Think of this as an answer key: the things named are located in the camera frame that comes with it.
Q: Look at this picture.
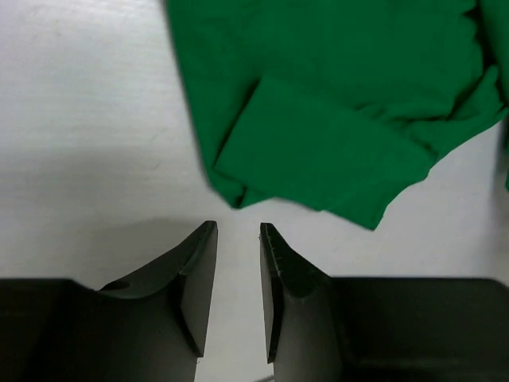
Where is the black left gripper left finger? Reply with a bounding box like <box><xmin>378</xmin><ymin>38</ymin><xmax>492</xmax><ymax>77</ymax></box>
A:
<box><xmin>1</xmin><ymin>221</ymin><xmax>218</xmax><ymax>381</ymax></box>

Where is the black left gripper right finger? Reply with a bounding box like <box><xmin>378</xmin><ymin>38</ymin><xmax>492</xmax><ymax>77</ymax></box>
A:
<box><xmin>260</xmin><ymin>223</ymin><xmax>508</xmax><ymax>381</ymax></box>

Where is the green t shirt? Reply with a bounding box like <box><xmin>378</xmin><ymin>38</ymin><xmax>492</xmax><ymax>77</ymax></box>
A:
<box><xmin>167</xmin><ymin>1</ymin><xmax>508</xmax><ymax>229</ymax></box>

